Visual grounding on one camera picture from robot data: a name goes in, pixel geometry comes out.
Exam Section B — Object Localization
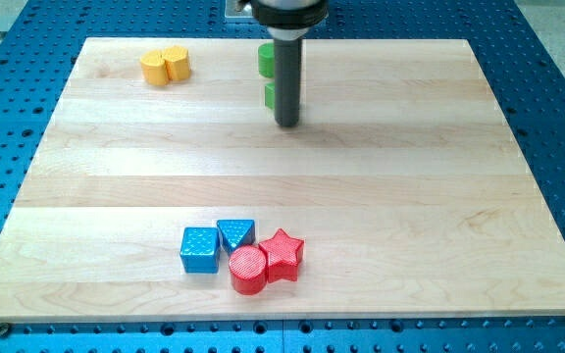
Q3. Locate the black robot arm flange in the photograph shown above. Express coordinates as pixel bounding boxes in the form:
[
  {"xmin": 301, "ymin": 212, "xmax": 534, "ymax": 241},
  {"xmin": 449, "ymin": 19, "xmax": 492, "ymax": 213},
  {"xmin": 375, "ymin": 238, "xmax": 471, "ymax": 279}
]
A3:
[{"xmin": 233, "ymin": 0, "xmax": 328, "ymax": 41}]

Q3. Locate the red star block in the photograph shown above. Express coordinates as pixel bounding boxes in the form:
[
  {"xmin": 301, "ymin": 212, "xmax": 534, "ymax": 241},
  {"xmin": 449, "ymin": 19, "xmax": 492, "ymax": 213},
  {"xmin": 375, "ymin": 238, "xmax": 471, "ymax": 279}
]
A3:
[{"xmin": 258, "ymin": 228, "xmax": 305, "ymax": 283}]

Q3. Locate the blue triangle block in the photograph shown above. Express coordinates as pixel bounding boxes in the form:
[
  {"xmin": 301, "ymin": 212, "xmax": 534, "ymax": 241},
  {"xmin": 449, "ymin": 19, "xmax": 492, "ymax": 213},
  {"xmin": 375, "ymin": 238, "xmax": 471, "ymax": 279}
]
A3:
[{"xmin": 217, "ymin": 219, "xmax": 256, "ymax": 255}]

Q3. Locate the green cube block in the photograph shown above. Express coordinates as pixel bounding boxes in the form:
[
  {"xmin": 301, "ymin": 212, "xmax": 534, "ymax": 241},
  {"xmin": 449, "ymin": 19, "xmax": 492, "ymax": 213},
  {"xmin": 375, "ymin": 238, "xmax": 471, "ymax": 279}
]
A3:
[{"xmin": 264, "ymin": 81, "xmax": 276, "ymax": 110}]

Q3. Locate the red cylinder block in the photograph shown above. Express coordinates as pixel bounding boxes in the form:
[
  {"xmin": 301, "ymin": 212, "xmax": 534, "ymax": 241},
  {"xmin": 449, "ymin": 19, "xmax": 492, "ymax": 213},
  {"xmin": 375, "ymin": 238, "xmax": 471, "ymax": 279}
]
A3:
[{"xmin": 229, "ymin": 245, "xmax": 268, "ymax": 295}]

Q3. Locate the blue cube block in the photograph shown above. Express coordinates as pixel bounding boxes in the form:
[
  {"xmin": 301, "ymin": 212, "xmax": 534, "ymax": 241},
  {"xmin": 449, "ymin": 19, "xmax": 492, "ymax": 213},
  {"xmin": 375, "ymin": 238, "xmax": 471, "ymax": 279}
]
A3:
[{"xmin": 180, "ymin": 227, "xmax": 220, "ymax": 274}]

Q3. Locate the wooden board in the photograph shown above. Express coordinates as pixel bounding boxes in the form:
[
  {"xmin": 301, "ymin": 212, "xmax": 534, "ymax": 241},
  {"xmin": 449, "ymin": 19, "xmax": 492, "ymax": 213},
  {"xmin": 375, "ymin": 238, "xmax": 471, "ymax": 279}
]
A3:
[{"xmin": 0, "ymin": 37, "xmax": 565, "ymax": 323}]

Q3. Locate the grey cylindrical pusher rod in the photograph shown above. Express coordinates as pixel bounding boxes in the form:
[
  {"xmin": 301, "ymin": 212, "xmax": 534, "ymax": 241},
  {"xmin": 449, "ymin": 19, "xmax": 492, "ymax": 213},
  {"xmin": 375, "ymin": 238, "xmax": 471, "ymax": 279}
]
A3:
[{"xmin": 274, "ymin": 39, "xmax": 302, "ymax": 127}]

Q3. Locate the green cylinder block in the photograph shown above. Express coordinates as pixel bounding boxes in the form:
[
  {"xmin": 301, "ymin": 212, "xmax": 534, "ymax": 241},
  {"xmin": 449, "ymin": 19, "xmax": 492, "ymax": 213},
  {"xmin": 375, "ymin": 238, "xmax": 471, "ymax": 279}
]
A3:
[{"xmin": 257, "ymin": 42, "xmax": 275, "ymax": 78}]

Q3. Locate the yellow hexagon block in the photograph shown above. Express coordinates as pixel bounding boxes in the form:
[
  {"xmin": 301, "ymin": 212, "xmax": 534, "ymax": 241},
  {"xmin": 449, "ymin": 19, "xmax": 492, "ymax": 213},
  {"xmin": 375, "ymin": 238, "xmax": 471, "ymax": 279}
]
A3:
[{"xmin": 161, "ymin": 45, "xmax": 191, "ymax": 81}]

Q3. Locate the yellow heart block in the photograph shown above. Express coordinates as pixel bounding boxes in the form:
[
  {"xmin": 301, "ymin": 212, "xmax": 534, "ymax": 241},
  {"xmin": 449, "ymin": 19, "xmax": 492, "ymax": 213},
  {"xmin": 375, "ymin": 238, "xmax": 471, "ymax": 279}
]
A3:
[{"xmin": 139, "ymin": 50, "xmax": 170, "ymax": 86}]

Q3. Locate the blue perforated table plate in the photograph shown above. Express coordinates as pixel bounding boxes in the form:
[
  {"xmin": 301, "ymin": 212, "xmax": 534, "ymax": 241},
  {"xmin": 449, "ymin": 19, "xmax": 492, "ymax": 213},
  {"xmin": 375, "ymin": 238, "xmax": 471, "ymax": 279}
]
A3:
[{"xmin": 0, "ymin": 1, "xmax": 565, "ymax": 352}]

